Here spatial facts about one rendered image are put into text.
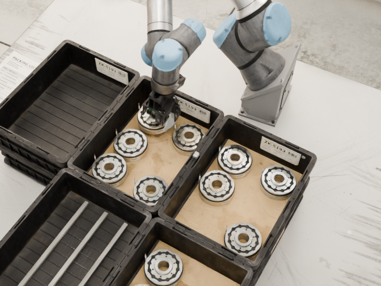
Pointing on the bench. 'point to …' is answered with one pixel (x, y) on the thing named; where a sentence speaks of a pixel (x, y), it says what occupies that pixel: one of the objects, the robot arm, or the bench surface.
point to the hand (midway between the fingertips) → (163, 120)
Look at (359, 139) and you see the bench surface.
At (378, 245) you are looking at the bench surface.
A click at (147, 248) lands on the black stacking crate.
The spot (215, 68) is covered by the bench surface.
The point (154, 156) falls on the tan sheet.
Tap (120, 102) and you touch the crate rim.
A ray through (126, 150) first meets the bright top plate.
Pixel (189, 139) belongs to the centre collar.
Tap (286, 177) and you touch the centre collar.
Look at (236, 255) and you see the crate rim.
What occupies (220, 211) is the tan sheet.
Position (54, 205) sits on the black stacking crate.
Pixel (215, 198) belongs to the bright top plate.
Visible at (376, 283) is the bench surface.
